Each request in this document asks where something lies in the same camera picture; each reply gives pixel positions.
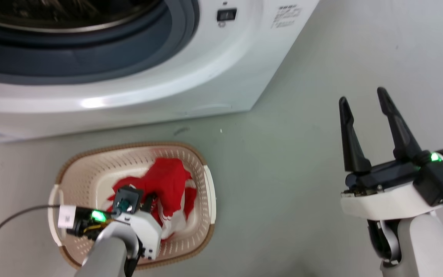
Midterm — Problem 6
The grey rubber door gasket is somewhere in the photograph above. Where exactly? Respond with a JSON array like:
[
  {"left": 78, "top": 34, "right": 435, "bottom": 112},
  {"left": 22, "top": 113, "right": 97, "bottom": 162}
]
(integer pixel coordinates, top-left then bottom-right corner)
[{"left": 0, "top": 0, "right": 200, "bottom": 86}]

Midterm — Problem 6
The dark washing machine drum interior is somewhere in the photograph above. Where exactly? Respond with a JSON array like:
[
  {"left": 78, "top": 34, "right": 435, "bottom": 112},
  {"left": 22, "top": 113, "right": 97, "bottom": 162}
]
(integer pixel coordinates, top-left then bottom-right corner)
[{"left": 0, "top": 0, "right": 164, "bottom": 33}]

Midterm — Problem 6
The red and white garment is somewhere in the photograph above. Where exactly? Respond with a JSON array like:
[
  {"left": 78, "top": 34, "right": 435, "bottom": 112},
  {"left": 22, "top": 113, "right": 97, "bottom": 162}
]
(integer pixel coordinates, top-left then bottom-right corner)
[{"left": 106, "top": 157, "right": 198, "bottom": 241}]

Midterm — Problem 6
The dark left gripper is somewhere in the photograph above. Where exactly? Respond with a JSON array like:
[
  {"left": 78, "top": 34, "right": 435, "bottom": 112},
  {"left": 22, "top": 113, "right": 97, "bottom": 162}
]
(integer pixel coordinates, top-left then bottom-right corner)
[{"left": 66, "top": 185, "right": 158, "bottom": 237}]

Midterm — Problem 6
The black door latch socket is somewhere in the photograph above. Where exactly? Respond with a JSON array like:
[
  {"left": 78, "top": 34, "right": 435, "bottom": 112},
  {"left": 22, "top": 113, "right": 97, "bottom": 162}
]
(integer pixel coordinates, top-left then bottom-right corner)
[{"left": 217, "top": 8, "right": 237, "bottom": 22}]

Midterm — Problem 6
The white washing machine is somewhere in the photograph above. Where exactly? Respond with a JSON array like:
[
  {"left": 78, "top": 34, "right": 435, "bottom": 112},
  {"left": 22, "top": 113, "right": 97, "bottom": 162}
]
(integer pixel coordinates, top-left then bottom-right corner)
[{"left": 0, "top": 0, "right": 320, "bottom": 144}]

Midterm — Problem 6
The cream perforated laundry basket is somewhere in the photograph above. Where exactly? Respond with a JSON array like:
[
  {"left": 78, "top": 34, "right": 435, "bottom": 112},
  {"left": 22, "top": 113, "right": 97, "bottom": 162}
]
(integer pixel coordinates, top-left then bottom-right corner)
[{"left": 48, "top": 142, "right": 217, "bottom": 270}]

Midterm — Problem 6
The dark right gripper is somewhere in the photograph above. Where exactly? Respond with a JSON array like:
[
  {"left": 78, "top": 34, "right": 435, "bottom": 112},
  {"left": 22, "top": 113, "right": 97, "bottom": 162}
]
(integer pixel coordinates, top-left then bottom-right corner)
[{"left": 339, "top": 87, "right": 443, "bottom": 207}]

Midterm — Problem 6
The white paper tag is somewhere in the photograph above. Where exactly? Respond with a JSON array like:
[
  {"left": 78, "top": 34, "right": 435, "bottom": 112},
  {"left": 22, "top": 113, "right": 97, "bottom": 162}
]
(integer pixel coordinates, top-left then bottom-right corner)
[{"left": 58, "top": 206, "right": 77, "bottom": 229}]

